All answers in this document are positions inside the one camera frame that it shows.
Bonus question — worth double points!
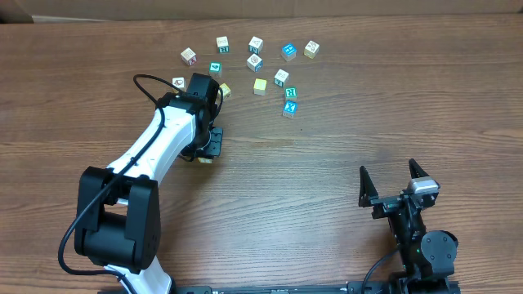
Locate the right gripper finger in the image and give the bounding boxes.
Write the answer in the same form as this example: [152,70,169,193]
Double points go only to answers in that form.
[409,158,428,179]
[358,166,379,207]

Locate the plain wooden block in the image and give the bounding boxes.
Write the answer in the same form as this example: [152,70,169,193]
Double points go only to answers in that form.
[198,158,213,164]

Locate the blue X block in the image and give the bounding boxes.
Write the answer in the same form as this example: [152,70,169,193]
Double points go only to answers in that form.
[282,100,297,118]

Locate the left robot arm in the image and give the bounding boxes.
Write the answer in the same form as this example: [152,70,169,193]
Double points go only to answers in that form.
[58,73,224,293]

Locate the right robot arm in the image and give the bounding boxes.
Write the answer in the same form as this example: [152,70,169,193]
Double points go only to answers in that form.
[359,158,461,294]

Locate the yellow top tilted block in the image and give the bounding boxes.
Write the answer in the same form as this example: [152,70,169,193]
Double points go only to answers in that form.
[220,83,231,100]

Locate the wooden block animal picture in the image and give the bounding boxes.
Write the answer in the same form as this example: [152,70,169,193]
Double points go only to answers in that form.
[172,77,186,91]

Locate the green 4 block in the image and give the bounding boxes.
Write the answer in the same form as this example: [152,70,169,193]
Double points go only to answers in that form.
[209,61,223,78]

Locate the green R block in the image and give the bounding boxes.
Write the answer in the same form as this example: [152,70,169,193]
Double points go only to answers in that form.
[284,87,297,100]

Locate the wooden block blue D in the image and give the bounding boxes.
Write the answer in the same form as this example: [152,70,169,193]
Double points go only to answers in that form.
[247,53,263,72]

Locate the wooden block red side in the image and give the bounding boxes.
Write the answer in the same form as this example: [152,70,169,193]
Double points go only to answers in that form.
[181,47,197,66]

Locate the wooden block green side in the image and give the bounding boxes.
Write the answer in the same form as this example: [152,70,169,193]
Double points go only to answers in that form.
[274,69,289,87]

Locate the wooden block green E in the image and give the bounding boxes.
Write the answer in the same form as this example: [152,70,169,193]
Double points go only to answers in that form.
[216,36,230,54]

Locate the wooden block teal side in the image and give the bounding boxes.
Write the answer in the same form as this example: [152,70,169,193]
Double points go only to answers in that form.
[248,36,263,55]

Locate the blue H block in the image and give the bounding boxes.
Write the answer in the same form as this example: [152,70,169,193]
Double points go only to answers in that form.
[281,43,297,62]

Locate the wooden block yellow side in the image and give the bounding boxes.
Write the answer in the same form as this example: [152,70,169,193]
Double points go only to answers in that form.
[304,40,320,59]

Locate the cardboard backdrop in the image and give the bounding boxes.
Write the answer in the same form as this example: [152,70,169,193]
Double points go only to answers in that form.
[1,0,522,23]

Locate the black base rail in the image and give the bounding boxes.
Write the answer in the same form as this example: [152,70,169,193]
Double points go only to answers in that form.
[97,280,462,294]

